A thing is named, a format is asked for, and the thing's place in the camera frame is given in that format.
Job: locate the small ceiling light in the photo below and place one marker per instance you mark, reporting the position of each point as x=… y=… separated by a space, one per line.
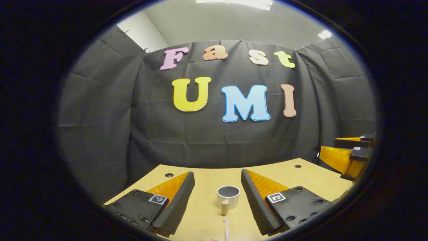
x=325 y=34

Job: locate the long ceiling light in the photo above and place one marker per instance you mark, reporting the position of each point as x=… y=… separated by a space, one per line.
x=240 y=3

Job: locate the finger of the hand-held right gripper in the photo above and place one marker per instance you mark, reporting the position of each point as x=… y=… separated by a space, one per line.
x=337 y=159
x=351 y=143

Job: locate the white toothbrush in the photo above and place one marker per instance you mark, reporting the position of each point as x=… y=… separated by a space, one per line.
x=226 y=231

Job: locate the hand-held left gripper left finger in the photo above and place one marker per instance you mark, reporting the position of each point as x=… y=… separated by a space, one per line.
x=179 y=201

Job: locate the wooden desktop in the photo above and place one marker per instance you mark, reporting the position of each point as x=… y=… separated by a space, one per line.
x=207 y=180

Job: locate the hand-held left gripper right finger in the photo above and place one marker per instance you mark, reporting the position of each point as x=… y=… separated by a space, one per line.
x=255 y=204

